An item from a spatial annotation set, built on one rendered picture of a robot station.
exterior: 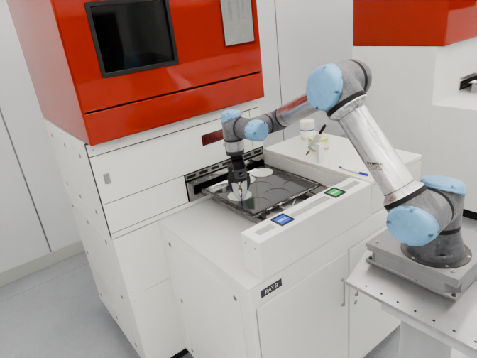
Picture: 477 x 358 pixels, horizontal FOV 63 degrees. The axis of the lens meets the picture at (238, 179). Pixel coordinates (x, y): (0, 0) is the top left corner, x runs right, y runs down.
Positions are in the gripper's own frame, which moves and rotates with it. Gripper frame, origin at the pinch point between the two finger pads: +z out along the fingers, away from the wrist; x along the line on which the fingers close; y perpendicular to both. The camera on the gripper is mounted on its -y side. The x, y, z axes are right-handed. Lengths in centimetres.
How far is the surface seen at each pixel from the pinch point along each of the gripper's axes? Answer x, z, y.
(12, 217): 149, 45, 116
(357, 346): -42, 73, -17
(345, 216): -35.0, 3.0, -21.1
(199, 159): 14.2, -10.8, 22.8
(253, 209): -3.7, 1.4, -7.8
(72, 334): 102, 91, 43
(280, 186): -17.7, 1.3, 8.3
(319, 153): -36.1, -9.6, 11.4
